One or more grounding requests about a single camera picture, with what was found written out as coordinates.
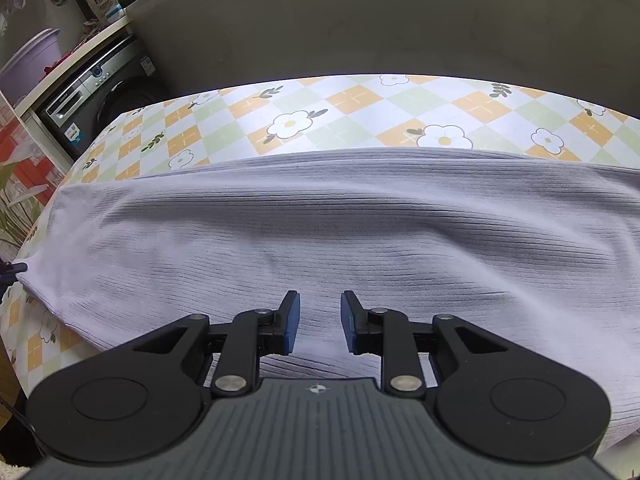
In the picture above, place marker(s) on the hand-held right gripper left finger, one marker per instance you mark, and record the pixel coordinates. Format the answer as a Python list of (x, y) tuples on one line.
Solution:
[(292, 325)]

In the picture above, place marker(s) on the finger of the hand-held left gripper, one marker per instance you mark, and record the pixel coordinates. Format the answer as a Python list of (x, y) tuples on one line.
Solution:
[(12, 267)]

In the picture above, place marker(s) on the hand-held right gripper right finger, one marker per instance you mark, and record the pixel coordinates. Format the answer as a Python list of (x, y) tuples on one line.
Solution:
[(350, 325)]

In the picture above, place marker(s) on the lavender ribbed pants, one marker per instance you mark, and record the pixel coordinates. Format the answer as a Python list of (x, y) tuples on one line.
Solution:
[(350, 230)]

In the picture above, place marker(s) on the green plant leaves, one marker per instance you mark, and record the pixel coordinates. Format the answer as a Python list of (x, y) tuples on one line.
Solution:
[(15, 210)]

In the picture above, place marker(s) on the red patterned panel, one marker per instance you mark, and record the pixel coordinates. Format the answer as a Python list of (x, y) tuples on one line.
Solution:
[(20, 145)]

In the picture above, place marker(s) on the grey washing machine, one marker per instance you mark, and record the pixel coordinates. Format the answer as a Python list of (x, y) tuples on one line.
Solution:
[(100, 90)]

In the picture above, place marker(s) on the white fluffy rug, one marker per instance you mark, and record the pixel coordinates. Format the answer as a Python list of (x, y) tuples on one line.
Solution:
[(10, 472)]

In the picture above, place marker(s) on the purple plastic basin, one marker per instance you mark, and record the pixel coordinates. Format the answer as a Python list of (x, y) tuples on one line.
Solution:
[(30, 60)]

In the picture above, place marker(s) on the flower checkered bed sheet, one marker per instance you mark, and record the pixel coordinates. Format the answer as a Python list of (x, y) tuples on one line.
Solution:
[(350, 110)]

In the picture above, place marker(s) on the white counter frame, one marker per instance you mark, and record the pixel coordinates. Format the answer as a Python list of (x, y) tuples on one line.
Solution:
[(75, 52)]

